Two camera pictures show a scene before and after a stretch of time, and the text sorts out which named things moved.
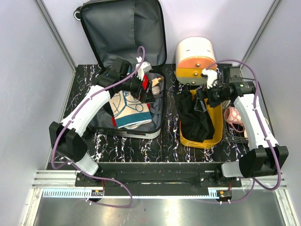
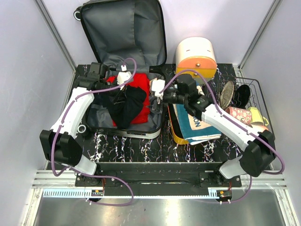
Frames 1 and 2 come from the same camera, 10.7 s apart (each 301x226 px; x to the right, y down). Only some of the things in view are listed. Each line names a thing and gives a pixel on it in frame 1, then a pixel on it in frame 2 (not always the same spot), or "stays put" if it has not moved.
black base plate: x=162 y=179 stays put
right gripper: x=200 y=105 -> x=163 y=95
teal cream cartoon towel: x=129 y=113 -> x=194 y=130
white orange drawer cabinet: x=193 y=55 stays put
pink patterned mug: x=232 y=115 stays put
